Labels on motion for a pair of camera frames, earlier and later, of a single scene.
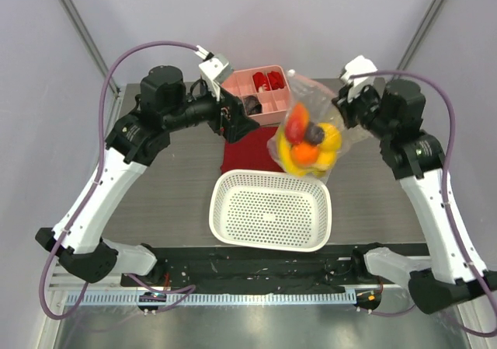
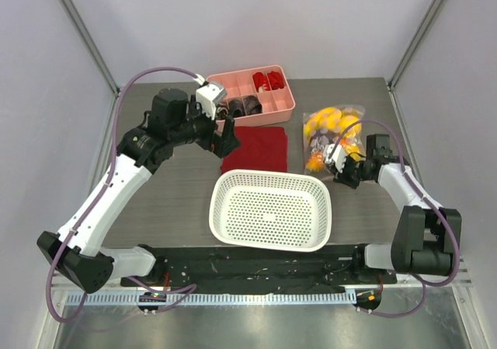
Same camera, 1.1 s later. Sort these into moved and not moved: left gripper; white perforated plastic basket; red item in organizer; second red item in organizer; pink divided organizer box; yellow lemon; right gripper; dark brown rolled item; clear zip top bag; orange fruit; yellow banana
Moved: orange fruit; left gripper; clear zip top bag; right gripper; yellow lemon; yellow banana
Not moved: pink divided organizer box; dark brown rolled item; white perforated plastic basket; second red item in organizer; red item in organizer
